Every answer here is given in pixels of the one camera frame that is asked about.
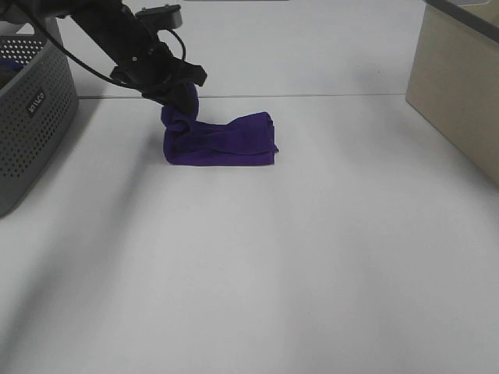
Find beige box with grey rim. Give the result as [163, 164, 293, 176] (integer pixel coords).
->
[405, 1, 498, 182]

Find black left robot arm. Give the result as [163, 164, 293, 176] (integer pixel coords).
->
[1, 1, 207, 115]

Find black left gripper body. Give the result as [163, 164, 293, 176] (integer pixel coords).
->
[110, 42, 207, 100]

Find dark cloth in basket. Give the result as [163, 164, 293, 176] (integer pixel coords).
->
[1, 58, 23, 73]

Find purple towel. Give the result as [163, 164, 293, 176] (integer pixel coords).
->
[161, 85, 279, 167]

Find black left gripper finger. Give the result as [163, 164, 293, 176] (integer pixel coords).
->
[156, 83, 197, 115]

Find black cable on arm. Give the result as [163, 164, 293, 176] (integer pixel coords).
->
[15, 0, 186, 89]

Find grey perforated plastic basket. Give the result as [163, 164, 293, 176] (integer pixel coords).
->
[1, 30, 79, 216]

